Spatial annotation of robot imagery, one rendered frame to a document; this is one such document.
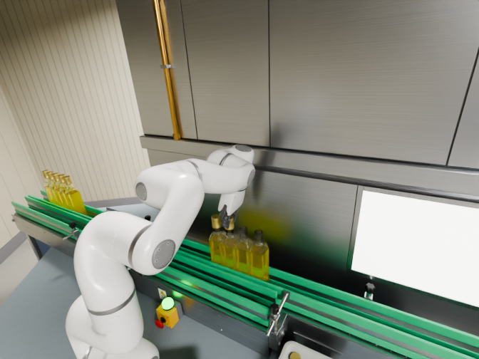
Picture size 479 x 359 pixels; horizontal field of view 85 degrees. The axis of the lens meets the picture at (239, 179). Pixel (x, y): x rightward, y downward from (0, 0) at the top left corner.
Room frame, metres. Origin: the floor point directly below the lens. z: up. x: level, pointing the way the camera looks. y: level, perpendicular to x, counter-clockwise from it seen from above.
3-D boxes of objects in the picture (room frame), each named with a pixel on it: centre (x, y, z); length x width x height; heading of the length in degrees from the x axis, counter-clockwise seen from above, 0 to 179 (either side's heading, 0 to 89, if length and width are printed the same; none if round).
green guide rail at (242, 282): (1.10, 0.65, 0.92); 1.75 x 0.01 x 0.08; 59
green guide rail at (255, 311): (1.04, 0.69, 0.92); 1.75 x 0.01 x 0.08; 59
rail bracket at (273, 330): (0.58, -0.09, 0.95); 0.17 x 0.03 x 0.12; 149
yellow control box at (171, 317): (0.74, 0.31, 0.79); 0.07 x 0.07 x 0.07; 59
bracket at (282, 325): (0.59, -0.10, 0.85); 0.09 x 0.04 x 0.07; 149
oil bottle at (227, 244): (0.81, 0.05, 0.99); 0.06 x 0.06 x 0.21; 59
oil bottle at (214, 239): (0.84, 0.10, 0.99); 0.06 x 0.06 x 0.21; 59
